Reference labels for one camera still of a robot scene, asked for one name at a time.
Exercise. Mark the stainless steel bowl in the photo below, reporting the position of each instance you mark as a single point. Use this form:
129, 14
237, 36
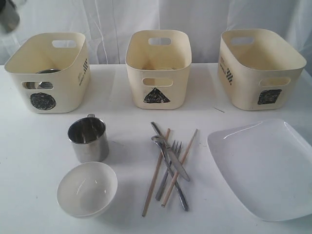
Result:
42, 84

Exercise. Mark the cream bin with black triangle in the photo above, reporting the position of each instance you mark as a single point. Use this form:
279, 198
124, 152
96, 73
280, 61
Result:
158, 65

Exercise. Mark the white ceramic bowl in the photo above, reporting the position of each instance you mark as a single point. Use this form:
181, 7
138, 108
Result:
87, 190

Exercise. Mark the cream bin with black circle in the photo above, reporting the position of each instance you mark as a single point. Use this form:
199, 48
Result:
64, 51

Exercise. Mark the wooden chopstick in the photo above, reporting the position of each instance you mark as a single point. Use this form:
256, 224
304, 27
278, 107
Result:
174, 180
152, 185

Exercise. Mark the white square plate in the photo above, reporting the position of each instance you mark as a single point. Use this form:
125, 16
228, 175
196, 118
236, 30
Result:
268, 167

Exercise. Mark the stainless steel fork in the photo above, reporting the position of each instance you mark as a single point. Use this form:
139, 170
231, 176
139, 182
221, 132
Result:
177, 150

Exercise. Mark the stainless steel knife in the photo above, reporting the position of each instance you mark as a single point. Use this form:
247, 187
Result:
168, 152

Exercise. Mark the stainless steel mug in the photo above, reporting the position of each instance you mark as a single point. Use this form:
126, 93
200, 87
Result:
89, 139
9, 17

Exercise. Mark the cream bin with black square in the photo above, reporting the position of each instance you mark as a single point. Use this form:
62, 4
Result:
258, 68

